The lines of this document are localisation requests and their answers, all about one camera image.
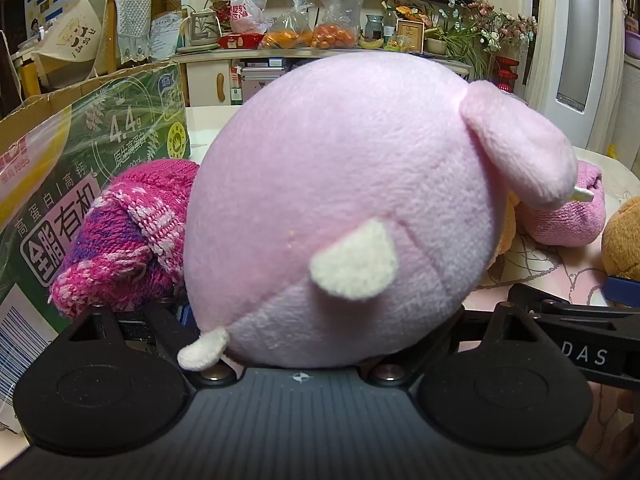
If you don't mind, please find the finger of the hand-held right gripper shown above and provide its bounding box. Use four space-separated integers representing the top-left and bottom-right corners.
508 274 640 332

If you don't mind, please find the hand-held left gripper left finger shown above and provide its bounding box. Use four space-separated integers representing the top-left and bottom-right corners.
66 299 244 387

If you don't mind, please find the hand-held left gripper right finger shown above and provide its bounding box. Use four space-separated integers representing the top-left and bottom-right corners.
364 302 546 387

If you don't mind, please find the brown plush toy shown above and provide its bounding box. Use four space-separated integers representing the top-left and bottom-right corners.
600 195 640 281

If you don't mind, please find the pink knitted sock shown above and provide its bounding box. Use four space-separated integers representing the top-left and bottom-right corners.
514 160 608 248

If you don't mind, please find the pink knitted hat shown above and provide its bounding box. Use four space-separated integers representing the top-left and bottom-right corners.
49 159 202 319

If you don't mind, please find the pink plush pig toy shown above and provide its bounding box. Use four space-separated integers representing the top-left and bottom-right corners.
177 52 596 373

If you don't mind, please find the green printed cardboard box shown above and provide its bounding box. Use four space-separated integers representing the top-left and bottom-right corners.
0 60 193 433

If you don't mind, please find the printed bunny tablecloth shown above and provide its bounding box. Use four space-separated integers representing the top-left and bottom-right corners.
185 105 640 463

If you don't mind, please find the white tv cabinet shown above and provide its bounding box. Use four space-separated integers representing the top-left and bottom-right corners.
170 47 473 108

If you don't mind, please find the pink case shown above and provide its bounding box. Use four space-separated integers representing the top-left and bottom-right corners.
241 62 287 106

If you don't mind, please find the red vase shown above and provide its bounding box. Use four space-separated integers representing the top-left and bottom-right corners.
492 56 521 93

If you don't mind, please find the white standing air conditioner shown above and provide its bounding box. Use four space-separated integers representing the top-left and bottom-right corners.
537 0 628 153

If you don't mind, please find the red snack package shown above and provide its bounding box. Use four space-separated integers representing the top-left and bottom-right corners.
218 33 265 50

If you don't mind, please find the white printed sack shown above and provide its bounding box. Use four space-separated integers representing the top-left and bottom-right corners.
150 12 183 56

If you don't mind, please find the glass kettle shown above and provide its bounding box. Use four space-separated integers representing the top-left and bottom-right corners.
180 9 222 51

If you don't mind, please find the lace chair cover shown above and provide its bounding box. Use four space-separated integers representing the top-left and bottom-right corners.
111 0 152 66

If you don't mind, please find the clear bag of oranges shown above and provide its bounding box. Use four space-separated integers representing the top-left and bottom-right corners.
259 0 316 50

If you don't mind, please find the pink white flower bouquet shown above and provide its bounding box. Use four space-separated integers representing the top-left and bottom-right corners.
446 0 538 53

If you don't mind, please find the green potted plant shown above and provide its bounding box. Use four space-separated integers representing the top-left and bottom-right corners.
424 20 493 81

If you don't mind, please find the white red plastic bag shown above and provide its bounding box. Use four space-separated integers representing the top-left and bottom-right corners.
229 0 270 36

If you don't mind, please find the clear bag of tangerines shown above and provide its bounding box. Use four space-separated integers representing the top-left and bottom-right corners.
311 0 368 50

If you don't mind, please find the wooden photo frame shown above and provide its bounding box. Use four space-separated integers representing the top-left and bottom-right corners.
396 18 426 53

